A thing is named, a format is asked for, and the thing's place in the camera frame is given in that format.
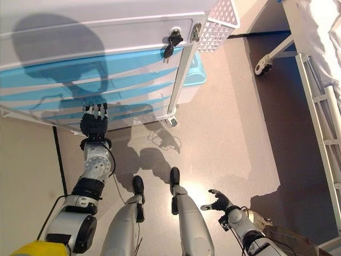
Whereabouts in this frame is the white bedding sheet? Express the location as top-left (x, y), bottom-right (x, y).
top-left (301, 0), bottom-right (341, 94)

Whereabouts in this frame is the grey right robot leg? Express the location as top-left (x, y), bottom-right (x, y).
top-left (169, 166), bottom-right (215, 256)

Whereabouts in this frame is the thin white floor cable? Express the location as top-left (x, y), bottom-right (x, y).
top-left (113, 172), bottom-right (126, 205)

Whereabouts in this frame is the black key bunch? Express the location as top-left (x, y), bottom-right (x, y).
top-left (163, 28), bottom-right (184, 64)

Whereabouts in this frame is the teal white cart drawer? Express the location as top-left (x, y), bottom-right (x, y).
top-left (0, 46), bottom-right (187, 98)
top-left (0, 79), bottom-right (176, 113)

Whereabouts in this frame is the teal lidded waste bin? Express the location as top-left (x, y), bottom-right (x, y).
top-left (178, 52), bottom-right (208, 105)

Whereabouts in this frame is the white perforated side basket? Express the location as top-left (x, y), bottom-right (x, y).
top-left (197, 0), bottom-right (241, 54)

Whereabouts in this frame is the metal side latch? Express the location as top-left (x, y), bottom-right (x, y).
top-left (190, 22), bottom-right (202, 43)

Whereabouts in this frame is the white medical cart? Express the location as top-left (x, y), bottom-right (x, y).
top-left (0, 0), bottom-right (209, 134)

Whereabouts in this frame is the white lockable cart drawer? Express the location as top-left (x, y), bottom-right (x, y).
top-left (0, 17), bottom-right (194, 70)

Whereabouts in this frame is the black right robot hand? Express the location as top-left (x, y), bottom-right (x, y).
top-left (200, 188), bottom-right (231, 213)

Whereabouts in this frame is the yellow shoulder cover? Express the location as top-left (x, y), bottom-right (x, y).
top-left (10, 239), bottom-right (71, 256)

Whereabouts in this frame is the white bed caster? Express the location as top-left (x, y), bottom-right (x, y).
top-left (254, 54), bottom-right (273, 77)

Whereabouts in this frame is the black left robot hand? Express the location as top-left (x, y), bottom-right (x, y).
top-left (79, 102), bottom-right (110, 139)

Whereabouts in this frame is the white hospital bed frame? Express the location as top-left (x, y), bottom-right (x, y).
top-left (254, 0), bottom-right (341, 209)

